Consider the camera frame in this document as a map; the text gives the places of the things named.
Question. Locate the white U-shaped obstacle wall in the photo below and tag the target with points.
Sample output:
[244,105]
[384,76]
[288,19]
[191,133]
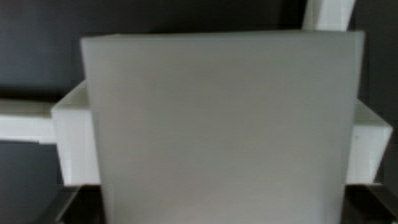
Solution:
[25,117]

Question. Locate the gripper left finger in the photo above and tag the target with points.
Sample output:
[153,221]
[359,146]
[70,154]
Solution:
[77,206]

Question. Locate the white cabinet top block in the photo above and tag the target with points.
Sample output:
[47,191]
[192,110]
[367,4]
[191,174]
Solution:
[223,113]

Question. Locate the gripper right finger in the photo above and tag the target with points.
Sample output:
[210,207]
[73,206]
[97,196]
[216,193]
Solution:
[370,205]

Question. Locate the white cabinet body box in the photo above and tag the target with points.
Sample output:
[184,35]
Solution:
[77,144]

